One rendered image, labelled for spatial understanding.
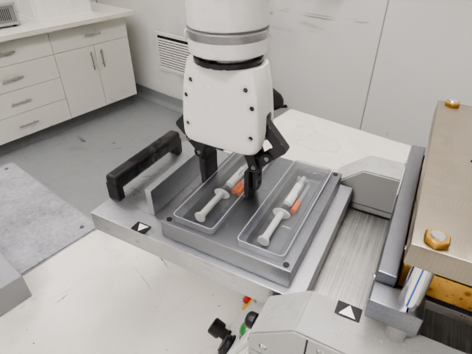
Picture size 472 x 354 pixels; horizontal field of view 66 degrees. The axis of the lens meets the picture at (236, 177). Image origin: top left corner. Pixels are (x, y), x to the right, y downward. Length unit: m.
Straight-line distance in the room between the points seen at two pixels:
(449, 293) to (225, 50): 0.28
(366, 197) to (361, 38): 1.57
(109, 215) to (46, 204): 0.45
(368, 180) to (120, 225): 0.34
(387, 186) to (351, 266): 0.13
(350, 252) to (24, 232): 0.66
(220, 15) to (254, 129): 0.12
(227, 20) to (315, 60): 1.86
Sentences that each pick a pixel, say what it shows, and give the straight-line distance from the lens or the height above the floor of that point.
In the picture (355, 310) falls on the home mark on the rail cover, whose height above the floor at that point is 1.00.
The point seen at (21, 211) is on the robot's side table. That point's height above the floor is 0.75.
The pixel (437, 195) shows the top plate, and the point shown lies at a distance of 0.33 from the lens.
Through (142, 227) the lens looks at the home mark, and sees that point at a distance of 0.48.
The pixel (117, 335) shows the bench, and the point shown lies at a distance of 0.65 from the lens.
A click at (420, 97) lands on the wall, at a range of 2.05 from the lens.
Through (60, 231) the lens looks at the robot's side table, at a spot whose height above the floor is 0.75.
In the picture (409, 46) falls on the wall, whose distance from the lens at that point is 2.00.
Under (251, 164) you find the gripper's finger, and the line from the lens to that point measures 0.43.
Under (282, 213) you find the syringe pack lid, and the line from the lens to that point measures 0.43.
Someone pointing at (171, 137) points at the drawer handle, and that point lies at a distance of 0.58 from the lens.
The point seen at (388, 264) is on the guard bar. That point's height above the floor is 1.05.
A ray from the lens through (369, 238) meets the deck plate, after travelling 0.54.
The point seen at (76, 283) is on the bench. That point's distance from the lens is 0.74.
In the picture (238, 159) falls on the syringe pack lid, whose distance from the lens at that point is 0.53.
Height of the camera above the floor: 1.29
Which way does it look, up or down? 35 degrees down
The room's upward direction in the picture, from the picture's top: straight up
